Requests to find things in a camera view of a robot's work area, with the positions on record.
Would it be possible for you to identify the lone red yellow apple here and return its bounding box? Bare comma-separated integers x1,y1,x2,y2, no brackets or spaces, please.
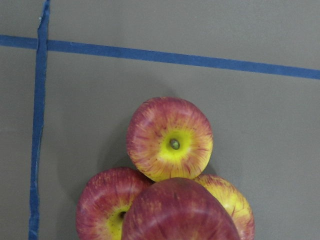
121,178,240,240

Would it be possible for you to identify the far red yellow apple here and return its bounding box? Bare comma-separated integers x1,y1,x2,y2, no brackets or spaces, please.
126,96,214,182

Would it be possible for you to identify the near red yellow apple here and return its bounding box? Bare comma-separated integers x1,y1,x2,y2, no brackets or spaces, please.
75,167,153,240

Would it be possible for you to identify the right red yellow apple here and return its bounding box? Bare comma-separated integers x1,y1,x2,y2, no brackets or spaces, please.
194,174,256,240

